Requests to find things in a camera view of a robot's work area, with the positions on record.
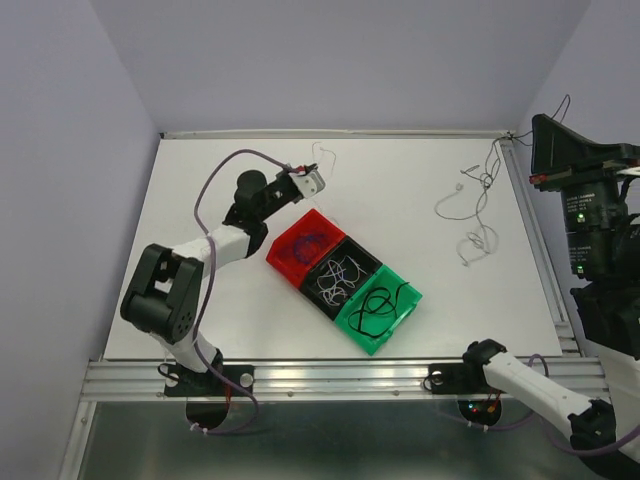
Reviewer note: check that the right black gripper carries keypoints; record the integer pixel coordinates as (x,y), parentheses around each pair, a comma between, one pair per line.
(560,155)

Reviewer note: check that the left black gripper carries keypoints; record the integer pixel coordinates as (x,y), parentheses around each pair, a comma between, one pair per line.
(286,176)

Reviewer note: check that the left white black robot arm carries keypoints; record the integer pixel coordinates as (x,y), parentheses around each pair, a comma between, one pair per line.
(163,296)

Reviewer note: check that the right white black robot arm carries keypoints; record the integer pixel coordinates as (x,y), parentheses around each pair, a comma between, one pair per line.
(603,249)

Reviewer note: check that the red plastic bin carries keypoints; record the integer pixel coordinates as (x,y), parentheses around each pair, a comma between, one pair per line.
(303,245)

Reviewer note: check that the black plastic bin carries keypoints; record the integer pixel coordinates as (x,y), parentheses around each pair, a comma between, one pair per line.
(339,276)

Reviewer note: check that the green plastic bin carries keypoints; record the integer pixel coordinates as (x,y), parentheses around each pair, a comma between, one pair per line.
(372,315)

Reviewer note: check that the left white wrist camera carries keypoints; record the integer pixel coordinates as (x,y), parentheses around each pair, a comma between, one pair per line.
(308,180)

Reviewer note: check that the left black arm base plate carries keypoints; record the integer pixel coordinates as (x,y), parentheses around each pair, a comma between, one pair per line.
(183,383)

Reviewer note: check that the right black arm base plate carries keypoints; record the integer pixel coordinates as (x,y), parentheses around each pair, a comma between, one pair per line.
(451,379)

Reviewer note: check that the aluminium front rail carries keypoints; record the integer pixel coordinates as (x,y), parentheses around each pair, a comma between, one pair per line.
(338,380)

